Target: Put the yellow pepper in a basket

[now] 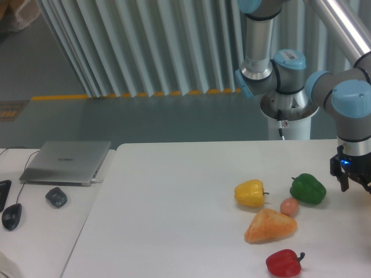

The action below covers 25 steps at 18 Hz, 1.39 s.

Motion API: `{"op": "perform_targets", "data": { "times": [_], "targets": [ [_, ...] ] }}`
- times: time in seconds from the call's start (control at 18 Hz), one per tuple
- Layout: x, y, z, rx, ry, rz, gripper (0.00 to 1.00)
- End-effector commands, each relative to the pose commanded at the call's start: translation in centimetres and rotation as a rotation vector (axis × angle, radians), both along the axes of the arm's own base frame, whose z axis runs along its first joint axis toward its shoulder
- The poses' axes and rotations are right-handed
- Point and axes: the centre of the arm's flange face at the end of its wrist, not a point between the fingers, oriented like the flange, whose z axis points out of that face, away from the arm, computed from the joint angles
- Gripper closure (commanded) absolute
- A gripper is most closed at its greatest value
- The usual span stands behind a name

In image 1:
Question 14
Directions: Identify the green toy bell pepper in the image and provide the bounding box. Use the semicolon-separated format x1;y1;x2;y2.
289;173;327;204

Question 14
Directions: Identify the orange toy bread wedge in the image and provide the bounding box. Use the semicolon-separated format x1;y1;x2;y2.
244;208;297;244

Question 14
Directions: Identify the white object at corner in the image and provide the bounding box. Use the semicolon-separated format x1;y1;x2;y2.
0;253;23;278

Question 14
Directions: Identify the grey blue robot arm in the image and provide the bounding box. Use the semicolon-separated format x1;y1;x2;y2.
235;1;370;191

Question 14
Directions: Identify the black mouse cable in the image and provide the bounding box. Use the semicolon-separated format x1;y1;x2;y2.
0;146;43;205

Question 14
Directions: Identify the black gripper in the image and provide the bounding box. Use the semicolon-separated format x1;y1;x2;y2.
330;146;371;193

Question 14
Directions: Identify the dark grey small mouse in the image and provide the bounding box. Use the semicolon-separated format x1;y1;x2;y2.
45;187;68;209

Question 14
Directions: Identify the pink toy egg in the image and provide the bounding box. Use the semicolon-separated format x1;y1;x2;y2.
280;197;299;217

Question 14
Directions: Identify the black keyboard edge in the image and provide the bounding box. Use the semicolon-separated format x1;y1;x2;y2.
0;180;12;212

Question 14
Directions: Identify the yellow toy bell pepper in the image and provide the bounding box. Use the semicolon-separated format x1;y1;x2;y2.
234;179;269;208

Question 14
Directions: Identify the red toy bell pepper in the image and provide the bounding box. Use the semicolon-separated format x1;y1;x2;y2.
265;249;305;277

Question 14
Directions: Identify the silver closed laptop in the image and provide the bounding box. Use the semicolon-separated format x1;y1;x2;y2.
20;141;111;186

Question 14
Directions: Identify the white folding partition screen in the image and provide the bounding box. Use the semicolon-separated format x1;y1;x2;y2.
36;0;371;98

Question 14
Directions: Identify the black wired computer mouse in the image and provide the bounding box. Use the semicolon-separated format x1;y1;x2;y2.
1;203;23;231

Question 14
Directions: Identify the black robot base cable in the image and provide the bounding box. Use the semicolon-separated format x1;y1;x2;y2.
277;108;286;141

